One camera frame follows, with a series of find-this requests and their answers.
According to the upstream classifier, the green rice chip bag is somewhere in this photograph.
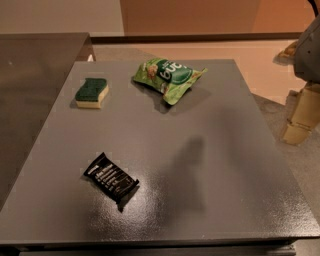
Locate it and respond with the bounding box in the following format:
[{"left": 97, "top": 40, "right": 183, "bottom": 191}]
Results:
[{"left": 133, "top": 58, "right": 208, "bottom": 106}]

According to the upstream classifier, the green and yellow sponge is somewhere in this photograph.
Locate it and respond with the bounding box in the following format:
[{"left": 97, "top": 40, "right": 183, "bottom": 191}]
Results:
[{"left": 75, "top": 78, "right": 109, "bottom": 109}]

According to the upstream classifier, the black rxbar chocolate wrapper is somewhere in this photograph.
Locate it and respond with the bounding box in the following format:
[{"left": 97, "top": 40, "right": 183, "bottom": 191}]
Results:
[{"left": 84, "top": 152, "right": 139, "bottom": 203}]

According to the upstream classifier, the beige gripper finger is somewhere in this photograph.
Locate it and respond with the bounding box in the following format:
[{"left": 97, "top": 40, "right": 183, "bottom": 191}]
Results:
[
  {"left": 279, "top": 41, "right": 298, "bottom": 59},
  {"left": 281, "top": 83, "right": 320, "bottom": 145}
]

